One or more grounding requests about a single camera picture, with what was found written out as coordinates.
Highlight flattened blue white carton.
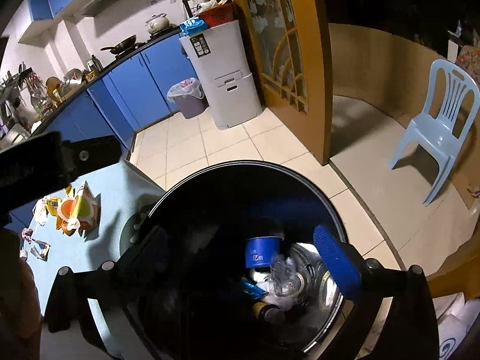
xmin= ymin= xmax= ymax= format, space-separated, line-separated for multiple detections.
xmin=26 ymin=238 xmax=51 ymax=262

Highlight light blue plastic chair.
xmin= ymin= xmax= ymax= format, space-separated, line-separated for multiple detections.
xmin=389 ymin=59 xmax=480 ymax=206

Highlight orange and white packet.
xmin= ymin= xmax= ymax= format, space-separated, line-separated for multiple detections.
xmin=56 ymin=181 xmax=101 ymax=233

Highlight yellow crumpled wrapper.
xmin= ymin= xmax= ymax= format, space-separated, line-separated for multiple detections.
xmin=33 ymin=196 xmax=62 ymax=226

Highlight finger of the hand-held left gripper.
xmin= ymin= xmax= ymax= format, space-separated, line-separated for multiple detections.
xmin=71 ymin=135 xmax=122 ymax=181

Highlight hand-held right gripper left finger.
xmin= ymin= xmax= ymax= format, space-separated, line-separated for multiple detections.
xmin=44 ymin=225 xmax=169 ymax=360

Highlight white storage cabinet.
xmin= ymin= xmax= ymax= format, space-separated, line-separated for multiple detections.
xmin=179 ymin=20 xmax=264 ymax=130

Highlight blue foil wrapper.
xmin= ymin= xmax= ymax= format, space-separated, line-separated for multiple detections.
xmin=238 ymin=278 xmax=267 ymax=301

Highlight wooden glass door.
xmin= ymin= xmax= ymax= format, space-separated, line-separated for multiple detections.
xmin=225 ymin=0 xmax=332 ymax=166

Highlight brown glass bottle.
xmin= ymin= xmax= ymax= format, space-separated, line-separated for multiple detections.
xmin=252 ymin=300 xmax=286 ymax=323

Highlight steel pot lid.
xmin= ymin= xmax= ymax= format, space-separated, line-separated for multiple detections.
xmin=62 ymin=68 xmax=83 ymax=91

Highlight blue paper cup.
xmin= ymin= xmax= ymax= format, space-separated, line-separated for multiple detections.
xmin=244 ymin=235 xmax=284 ymax=269

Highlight round wooden cutting board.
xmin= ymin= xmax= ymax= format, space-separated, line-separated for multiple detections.
xmin=46 ymin=77 xmax=62 ymax=100

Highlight blue lower cabinets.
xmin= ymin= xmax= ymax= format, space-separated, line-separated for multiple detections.
xmin=9 ymin=32 xmax=196 ymax=229

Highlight person's left forearm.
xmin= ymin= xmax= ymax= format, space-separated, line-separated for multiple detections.
xmin=0 ymin=229 xmax=43 ymax=360

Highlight clear plastic cup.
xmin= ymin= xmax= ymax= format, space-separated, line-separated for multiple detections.
xmin=268 ymin=255 xmax=306 ymax=297

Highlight blue snack packet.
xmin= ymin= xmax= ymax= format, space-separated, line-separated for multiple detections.
xmin=179 ymin=17 xmax=208 ymax=34

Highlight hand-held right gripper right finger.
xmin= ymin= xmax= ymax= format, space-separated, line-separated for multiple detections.
xmin=313 ymin=224 xmax=440 ymax=360

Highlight black round bin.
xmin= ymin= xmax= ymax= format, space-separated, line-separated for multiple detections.
xmin=119 ymin=160 xmax=347 ymax=360

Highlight white printed bag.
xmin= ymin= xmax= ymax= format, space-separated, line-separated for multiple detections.
xmin=435 ymin=292 xmax=480 ymax=360

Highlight red plastic basket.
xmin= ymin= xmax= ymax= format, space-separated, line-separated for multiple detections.
xmin=197 ymin=3 xmax=235 ymax=28

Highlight black wok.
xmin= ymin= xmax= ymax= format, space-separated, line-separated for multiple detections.
xmin=100 ymin=34 xmax=137 ymax=55

